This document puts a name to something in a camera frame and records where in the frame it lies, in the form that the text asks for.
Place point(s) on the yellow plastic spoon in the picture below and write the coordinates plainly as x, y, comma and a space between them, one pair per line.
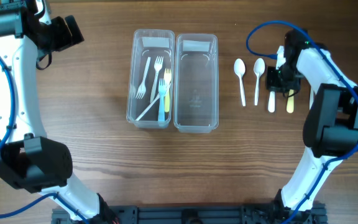
290, 102

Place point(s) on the white plastic utensil handle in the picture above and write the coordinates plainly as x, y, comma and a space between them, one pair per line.
162, 89

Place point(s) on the slim white plastic fork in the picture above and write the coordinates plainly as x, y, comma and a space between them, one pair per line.
150, 105

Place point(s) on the translucent white plastic spoon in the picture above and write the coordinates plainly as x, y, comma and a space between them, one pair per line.
311, 99

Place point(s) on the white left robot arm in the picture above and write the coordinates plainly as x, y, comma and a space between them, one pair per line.
29, 160

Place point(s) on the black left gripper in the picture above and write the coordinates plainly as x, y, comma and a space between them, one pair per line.
66, 35

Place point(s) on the left clear plastic container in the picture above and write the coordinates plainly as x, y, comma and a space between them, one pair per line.
149, 43

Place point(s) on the wide white plastic spoon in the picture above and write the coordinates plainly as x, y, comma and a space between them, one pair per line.
271, 102

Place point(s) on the right clear plastic container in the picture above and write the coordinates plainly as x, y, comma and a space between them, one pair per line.
196, 96

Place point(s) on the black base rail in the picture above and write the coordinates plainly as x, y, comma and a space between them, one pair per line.
226, 214

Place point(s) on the clear white plastic fork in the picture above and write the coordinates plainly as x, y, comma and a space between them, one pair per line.
142, 89

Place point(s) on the clear plastic container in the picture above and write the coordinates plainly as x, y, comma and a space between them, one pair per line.
149, 43
196, 96

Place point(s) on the cream plastic spoon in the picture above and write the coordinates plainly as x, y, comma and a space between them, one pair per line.
239, 70

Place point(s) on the yellow plastic fork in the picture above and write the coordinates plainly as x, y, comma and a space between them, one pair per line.
168, 79

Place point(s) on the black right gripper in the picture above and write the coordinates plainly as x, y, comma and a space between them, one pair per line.
278, 83

